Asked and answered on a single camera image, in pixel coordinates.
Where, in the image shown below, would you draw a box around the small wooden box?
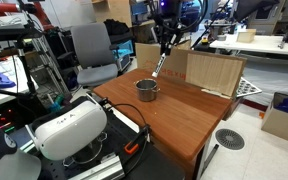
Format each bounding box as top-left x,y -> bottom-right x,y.
236,28 -> 257,44

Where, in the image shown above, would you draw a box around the grey office chair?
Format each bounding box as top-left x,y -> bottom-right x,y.
57,22 -> 133,88

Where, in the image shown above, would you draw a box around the silver metal cup with handles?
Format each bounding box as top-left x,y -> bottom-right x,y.
133,78 -> 161,103

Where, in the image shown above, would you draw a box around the black cart top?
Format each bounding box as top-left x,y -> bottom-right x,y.
123,146 -> 187,180

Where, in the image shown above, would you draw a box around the black and white marker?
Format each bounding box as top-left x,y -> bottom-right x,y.
151,52 -> 167,78

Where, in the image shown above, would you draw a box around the blue glove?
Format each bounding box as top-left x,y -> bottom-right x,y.
0,69 -> 17,89

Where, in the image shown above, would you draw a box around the grey metal table leg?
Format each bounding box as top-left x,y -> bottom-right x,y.
197,143 -> 220,180

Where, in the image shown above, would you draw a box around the brown cardboard sheet red print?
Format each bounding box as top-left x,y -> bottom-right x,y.
134,42 -> 193,83

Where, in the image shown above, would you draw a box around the white perforated tray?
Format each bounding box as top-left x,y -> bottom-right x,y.
236,76 -> 263,99

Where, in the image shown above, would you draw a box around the thin black cable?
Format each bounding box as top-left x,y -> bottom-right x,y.
107,103 -> 151,168

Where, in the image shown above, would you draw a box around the light wood grain panel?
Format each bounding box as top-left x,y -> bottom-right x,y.
184,51 -> 248,99

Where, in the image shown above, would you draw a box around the black camera tripod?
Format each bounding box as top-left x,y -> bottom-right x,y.
0,36 -> 45,111

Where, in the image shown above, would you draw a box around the round floor drain grate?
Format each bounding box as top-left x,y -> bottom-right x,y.
214,128 -> 246,151

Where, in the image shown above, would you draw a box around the teal handled tools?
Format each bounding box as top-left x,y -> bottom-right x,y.
48,94 -> 66,113

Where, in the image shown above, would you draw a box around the black backpack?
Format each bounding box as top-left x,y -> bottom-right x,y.
103,18 -> 132,36

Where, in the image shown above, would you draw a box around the black camera bar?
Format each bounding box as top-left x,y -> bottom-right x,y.
0,23 -> 45,43

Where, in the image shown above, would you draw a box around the long white table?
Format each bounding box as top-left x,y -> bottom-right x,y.
209,33 -> 288,58

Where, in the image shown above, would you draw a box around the cardboard box with blue contents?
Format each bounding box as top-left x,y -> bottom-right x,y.
261,92 -> 288,147

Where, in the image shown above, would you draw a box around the white VR headset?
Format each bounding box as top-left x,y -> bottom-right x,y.
25,99 -> 108,162

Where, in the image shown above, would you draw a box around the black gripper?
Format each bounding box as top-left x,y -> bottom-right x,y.
155,15 -> 185,56

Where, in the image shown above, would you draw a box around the aluminium extrusion rail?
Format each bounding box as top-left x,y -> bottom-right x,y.
62,154 -> 127,180

